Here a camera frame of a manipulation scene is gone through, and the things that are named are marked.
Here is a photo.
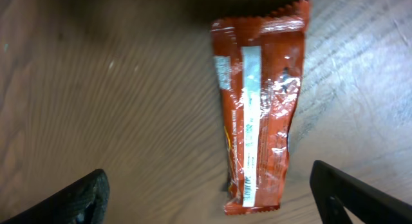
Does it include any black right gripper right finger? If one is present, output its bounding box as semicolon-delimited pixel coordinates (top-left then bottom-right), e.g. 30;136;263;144
310;160;411;223

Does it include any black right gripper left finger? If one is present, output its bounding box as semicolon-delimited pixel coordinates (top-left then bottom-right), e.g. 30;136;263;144
3;169;110;224

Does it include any red Top chocolate bar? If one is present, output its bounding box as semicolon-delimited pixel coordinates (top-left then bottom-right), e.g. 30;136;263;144
211;0;311;216

